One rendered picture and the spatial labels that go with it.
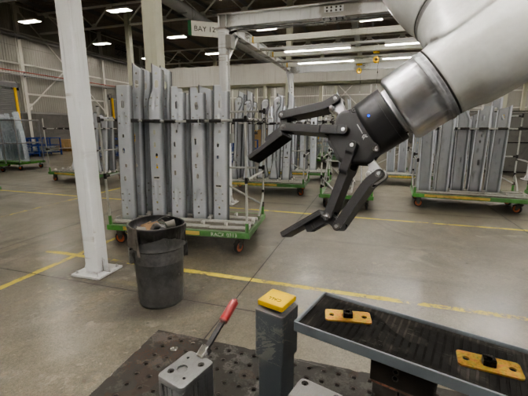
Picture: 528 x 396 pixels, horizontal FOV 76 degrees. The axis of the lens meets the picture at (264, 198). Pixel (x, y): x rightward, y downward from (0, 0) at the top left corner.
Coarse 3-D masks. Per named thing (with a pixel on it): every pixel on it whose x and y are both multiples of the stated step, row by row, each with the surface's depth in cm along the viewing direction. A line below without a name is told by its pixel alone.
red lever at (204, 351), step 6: (234, 300) 74; (228, 306) 74; (234, 306) 74; (228, 312) 73; (222, 318) 72; (228, 318) 72; (222, 324) 72; (216, 330) 71; (216, 336) 70; (210, 342) 69; (204, 348) 68; (210, 348) 69; (198, 354) 67; (204, 354) 67
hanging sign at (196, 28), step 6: (192, 24) 963; (198, 24) 967; (204, 24) 972; (210, 24) 977; (216, 24) 982; (192, 30) 966; (198, 30) 970; (204, 30) 975; (210, 30) 979; (216, 30) 985; (204, 36) 980; (210, 36) 983; (216, 36) 988
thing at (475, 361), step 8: (456, 352) 53; (464, 352) 53; (464, 360) 51; (472, 360) 51; (480, 360) 51; (488, 360) 50; (496, 360) 50; (504, 360) 51; (480, 368) 49; (488, 368) 49; (496, 368) 49; (504, 368) 49; (512, 368) 50; (520, 368) 49; (504, 376) 48; (512, 376) 48; (520, 376) 48
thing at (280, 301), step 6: (270, 294) 72; (276, 294) 72; (282, 294) 72; (288, 294) 72; (258, 300) 70; (264, 300) 70; (270, 300) 70; (276, 300) 70; (282, 300) 70; (288, 300) 70; (294, 300) 71; (270, 306) 68; (276, 306) 68; (282, 306) 67
